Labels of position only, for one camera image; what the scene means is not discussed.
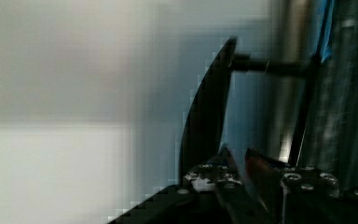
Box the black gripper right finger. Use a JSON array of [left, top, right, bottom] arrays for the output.
[[245, 148, 290, 200]]

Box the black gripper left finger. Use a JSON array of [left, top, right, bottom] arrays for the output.
[[183, 145, 243, 192]]

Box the black oven door handle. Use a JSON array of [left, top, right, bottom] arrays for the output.
[[178, 36, 305, 178]]

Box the black toaster oven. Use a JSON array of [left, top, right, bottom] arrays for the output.
[[220, 0, 358, 194]]

